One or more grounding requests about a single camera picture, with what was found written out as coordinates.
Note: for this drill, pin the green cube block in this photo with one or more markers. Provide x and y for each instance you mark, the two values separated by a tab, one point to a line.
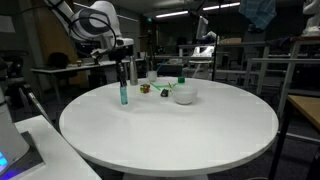
181	80

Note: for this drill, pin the blue hanging cloth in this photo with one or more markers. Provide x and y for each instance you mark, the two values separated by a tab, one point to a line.
259	12

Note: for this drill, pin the green straw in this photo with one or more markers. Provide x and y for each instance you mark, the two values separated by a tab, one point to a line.
167	86

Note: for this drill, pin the wooden side table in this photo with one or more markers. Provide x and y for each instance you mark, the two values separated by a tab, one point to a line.
309	107

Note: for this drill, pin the small white cup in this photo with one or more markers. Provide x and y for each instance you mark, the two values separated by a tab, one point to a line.
151	76

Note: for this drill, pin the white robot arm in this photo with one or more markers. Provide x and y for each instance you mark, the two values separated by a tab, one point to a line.
99	22

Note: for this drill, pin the large white bowl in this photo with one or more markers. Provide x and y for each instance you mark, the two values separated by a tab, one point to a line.
184	94

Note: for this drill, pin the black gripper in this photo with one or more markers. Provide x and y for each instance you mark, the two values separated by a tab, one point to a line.
117	55

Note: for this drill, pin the silver metal water bottle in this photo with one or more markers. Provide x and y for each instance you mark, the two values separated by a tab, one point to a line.
133	71

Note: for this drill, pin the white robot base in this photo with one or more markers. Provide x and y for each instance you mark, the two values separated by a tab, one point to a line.
12	145

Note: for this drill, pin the multicoloured puzzle cube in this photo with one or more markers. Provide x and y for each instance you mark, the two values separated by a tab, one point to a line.
145	88

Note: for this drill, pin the small black object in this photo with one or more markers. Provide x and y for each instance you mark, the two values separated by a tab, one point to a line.
164	93

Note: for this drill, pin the round white table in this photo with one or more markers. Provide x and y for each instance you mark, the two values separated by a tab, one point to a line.
152	135

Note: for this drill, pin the white office desk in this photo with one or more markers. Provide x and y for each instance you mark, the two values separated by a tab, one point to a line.
53	72

